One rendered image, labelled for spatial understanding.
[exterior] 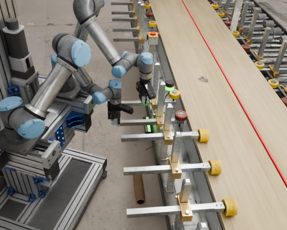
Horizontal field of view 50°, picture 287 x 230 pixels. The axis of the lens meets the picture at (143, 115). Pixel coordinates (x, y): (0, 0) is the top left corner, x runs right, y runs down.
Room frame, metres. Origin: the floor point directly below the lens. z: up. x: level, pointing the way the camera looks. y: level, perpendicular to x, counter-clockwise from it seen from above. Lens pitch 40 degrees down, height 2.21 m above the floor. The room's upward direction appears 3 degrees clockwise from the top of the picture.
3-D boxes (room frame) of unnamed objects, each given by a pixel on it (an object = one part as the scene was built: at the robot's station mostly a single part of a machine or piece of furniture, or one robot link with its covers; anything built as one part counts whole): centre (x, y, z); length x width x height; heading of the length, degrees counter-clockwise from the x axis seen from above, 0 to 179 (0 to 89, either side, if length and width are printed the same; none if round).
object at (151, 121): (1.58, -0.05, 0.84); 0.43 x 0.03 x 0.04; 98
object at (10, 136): (1.19, 0.66, 1.09); 0.15 x 0.15 x 0.10
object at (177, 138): (1.13, -0.18, 0.93); 0.04 x 0.04 x 0.48; 8
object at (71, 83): (1.67, 0.53, 1.09); 0.15 x 0.15 x 0.10
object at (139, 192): (1.65, 0.01, 0.04); 0.30 x 0.08 x 0.08; 8
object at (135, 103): (1.83, -0.02, 0.81); 0.44 x 0.03 x 0.04; 98
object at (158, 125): (1.60, -0.11, 0.85); 0.14 x 0.06 x 0.05; 8
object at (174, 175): (1.11, -0.18, 0.95); 0.14 x 0.06 x 0.05; 8
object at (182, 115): (1.61, -0.25, 0.85); 0.08 x 0.08 x 0.11
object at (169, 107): (1.38, -0.14, 0.92); 0.04 x 0.04 x 0.48; 8
